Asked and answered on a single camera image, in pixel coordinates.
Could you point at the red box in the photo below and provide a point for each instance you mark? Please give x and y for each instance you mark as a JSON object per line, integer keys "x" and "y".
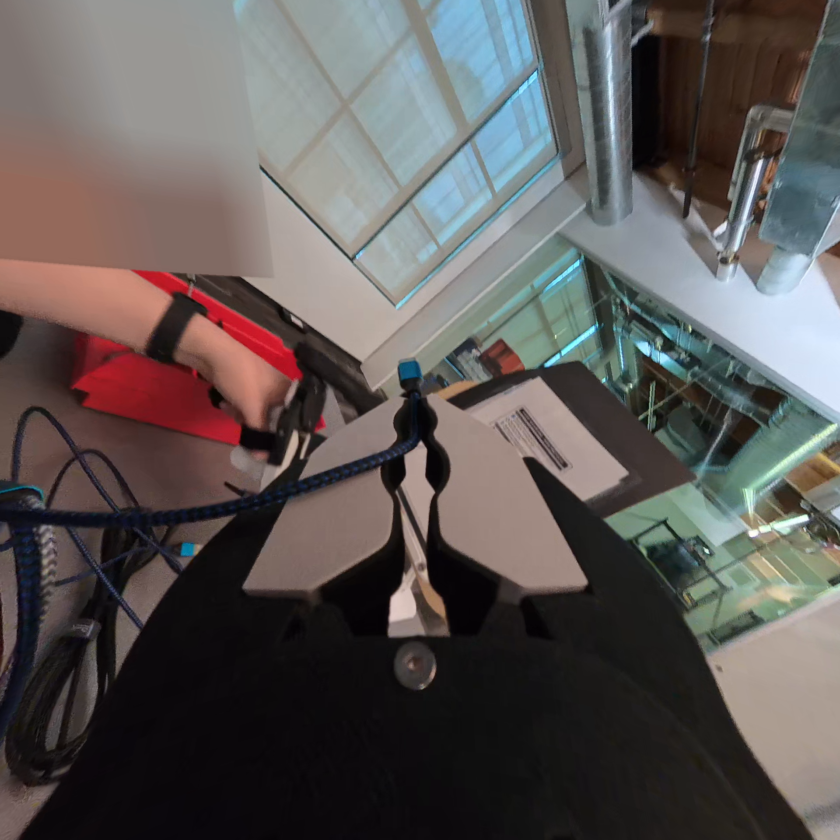
{"x": 131, "y": 387}

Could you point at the chrome pipe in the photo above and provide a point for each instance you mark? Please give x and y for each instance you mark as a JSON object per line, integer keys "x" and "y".
{"x": 745, "y": 197}

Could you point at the dark box with white label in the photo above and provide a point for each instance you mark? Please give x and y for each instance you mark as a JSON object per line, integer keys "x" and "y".
{"x": 558, "y": 426}

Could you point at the thin black rod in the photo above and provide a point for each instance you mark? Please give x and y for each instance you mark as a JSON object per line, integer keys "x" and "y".
{"x": 695, "y": 131}

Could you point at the black wristband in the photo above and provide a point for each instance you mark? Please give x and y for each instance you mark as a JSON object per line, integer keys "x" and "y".
{"x": 174, "y": 328}

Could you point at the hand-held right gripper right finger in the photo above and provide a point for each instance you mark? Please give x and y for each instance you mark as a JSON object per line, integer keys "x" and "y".
{"x": 505, "y": 518}

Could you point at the person's left forearm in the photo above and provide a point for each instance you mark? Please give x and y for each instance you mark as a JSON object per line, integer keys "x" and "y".
{"x": 98, "y": 302}

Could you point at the black case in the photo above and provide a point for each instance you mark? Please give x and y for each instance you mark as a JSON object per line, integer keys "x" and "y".
{"x": 262, "y": 308}

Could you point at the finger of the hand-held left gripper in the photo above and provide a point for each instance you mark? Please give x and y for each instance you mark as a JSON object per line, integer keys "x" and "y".
{"x": 289, "y": 463}

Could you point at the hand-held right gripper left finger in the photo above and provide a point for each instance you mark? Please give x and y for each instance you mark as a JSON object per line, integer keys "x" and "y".
{"x": 328, "y": 518}

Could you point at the round metal duct pipe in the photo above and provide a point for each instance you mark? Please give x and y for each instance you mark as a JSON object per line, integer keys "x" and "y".
{"x": 607, "y": 131}

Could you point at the large paned window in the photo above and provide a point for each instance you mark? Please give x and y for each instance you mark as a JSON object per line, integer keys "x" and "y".
{"x": 407, "y": 131}

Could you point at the large galvanized duct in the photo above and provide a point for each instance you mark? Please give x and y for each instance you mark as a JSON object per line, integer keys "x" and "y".
{"x": 807, "y": 164}

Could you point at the orange crate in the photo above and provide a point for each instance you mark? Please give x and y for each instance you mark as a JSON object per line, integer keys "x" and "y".
{"x": 502, "y": 354}

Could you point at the person's left hand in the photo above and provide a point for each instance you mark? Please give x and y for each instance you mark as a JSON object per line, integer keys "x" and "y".
{"x": 249, "y": 394}

